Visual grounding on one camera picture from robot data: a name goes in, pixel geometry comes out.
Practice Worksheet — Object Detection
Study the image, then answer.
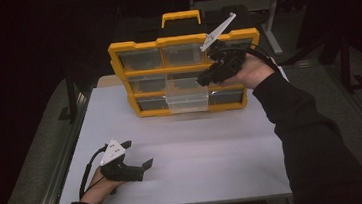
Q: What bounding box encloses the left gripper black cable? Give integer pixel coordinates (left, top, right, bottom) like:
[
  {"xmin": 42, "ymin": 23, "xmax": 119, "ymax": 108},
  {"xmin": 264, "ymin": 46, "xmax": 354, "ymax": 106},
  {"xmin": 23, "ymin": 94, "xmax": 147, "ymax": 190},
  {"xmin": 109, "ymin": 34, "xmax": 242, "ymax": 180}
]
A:
[{"xmin": 73, "ymin": 143, "xmax": 114, "ymax": 200}]

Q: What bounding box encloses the person's right hand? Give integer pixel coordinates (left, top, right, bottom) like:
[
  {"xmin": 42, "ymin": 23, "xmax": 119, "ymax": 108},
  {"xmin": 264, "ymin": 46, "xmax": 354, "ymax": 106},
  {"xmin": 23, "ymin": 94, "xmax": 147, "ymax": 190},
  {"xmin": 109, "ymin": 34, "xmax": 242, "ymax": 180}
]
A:
[{"xmin": 217, "ymin": 50, "xmax": 278, "ymax": 93}]

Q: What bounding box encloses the yellow black organizer cabinet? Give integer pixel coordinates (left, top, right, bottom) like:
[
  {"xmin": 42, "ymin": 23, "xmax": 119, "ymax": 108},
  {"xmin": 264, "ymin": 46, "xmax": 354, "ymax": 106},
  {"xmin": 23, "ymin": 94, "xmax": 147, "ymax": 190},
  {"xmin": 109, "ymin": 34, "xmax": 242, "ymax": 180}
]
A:
[{"xmin": 104, "ymin": 3, "xmax": 268, "ymax": 123}]

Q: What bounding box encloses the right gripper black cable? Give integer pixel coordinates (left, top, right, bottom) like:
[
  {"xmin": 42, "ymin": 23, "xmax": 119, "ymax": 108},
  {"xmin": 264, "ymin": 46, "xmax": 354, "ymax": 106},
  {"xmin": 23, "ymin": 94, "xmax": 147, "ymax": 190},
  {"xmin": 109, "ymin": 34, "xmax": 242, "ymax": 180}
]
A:
[{"xmin": 227, "ymin": 41, "xmax": 282, "ymax": 79}]

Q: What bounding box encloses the black metal stand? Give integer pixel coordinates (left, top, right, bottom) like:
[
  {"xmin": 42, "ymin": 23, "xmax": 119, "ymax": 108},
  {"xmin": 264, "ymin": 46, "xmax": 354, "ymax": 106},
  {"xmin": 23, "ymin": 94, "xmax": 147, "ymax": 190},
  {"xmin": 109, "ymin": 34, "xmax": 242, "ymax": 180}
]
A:
[
  {"xmin": 52, "ymin": 67, "xmax": 83, "ymax": 126},
  {"xmin": 335, "ymin": 28, "xmax": 362, "ymax": 96}
]

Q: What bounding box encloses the person's left hand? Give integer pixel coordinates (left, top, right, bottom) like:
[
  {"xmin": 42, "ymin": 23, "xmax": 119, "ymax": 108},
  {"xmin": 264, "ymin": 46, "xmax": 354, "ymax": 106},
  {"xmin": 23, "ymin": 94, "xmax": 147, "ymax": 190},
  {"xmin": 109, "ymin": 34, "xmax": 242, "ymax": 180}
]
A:
[{"xmin": 75, "ymin": 164, "xmax": 126, "ymax": 204}]

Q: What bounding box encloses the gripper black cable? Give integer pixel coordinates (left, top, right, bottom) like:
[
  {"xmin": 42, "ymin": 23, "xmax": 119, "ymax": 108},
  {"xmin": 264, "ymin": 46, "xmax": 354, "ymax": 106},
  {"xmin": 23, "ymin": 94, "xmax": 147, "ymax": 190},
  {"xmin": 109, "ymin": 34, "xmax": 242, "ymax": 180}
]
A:
[
  {"xmin": 73, "ymin": 143, "xmax": 114, "ymax": 200},
  {"xmin": 227, "ymin": 41, "xmax": 282, "ymax": 79}
]

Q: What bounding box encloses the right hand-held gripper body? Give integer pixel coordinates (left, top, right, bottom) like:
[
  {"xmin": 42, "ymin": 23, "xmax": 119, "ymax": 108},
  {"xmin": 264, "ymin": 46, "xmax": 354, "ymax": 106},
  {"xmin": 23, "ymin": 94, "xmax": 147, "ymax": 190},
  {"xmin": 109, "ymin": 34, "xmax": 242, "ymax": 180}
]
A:
[{"xmin": 196, "ymin": 10, "xmax": 252, "ymax": 86}]

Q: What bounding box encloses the clear plastic drawer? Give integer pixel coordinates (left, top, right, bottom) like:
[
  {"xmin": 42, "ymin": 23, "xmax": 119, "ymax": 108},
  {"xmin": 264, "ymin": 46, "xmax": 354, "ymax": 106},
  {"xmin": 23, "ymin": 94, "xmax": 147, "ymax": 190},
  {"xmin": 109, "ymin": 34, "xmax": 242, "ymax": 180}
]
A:
[{"xmin": 163, "ymin": 74, "xmax": 212, "ymax": 115}]

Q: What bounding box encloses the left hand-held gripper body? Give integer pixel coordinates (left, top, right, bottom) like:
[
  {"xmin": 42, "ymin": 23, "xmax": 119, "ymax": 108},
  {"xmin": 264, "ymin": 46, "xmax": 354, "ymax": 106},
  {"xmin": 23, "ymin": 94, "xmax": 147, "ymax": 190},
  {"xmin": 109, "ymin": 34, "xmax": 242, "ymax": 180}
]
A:
[{"xmin": 96, "ymin": 136, "xmax": 146, "ymax": 187}]

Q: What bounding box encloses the white metal desk frame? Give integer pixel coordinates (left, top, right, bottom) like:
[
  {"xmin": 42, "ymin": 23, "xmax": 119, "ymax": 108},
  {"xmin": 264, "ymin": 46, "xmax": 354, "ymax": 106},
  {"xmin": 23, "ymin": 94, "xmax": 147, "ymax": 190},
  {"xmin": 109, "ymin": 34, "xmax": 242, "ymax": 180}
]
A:
[{"xmin": 188, "ymin": 0, "xmax": 285, "ymax": 64}]

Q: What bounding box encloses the grid of clear bins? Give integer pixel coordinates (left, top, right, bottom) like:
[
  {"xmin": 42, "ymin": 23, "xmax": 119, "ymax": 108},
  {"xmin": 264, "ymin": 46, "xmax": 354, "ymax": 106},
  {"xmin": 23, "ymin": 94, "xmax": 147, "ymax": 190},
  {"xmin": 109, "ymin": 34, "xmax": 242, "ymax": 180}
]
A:
[{"xmin": 116, "ymin": 37, "xmax": 259, "ymax": 116}]

